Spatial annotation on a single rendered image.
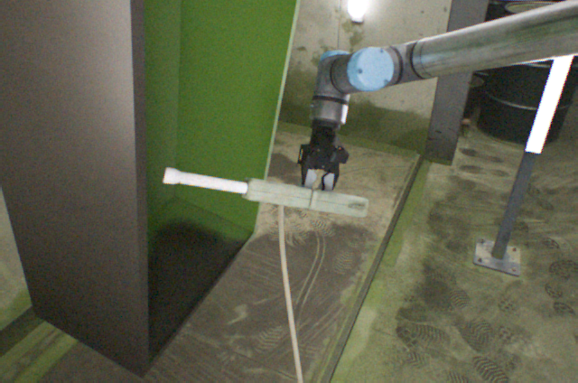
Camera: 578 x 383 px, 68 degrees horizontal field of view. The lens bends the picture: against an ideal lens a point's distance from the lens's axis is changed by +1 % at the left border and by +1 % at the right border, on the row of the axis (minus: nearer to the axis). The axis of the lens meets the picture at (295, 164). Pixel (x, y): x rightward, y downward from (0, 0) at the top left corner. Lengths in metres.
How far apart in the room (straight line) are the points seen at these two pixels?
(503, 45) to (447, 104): 1.99
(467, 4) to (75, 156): 2.24
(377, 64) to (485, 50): 0.22
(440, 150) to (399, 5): 0.95
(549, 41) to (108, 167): 0.73
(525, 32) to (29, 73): 0.79
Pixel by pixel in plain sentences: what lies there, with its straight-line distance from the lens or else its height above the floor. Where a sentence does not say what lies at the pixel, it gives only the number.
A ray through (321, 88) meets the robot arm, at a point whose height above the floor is 1.09.
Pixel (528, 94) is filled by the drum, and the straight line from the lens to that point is 3.27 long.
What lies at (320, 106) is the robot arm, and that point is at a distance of 1.03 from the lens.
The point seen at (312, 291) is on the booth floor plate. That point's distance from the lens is 1.92.
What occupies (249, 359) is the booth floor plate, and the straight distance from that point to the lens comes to 1.73.
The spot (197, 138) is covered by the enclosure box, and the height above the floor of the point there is 0.80.
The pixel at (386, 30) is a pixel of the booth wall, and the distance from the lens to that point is 2.76.
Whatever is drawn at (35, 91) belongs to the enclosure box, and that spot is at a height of 1.20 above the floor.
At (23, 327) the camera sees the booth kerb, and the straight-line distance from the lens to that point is 2.00.
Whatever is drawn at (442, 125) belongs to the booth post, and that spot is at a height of 0.28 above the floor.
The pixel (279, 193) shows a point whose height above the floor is 0.92.
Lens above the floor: 1.46
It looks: 31 degrees down
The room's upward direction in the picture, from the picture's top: straight up
